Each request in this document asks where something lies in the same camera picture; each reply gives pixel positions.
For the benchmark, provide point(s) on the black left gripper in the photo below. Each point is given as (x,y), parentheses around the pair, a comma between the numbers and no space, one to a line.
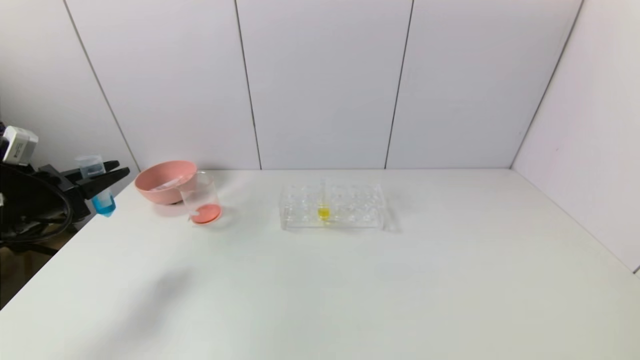
(59,186)

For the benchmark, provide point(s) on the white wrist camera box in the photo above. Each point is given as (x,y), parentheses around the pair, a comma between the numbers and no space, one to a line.
(17,145)

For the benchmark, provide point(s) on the clear plastic test tube rack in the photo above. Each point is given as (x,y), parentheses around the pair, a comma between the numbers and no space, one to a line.
(360,210)

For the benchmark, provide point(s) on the test tube with yellow pigment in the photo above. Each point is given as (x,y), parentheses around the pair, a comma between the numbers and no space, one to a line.
(324,212)

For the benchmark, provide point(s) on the test tube with blue pigment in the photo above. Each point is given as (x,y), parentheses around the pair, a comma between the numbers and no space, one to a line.
(104,205)

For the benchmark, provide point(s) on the pink plastic bowl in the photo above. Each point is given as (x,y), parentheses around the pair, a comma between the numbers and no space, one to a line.
(150,192)

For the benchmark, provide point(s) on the clear glass beaker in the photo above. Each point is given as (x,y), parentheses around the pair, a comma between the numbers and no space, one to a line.
(205,212)

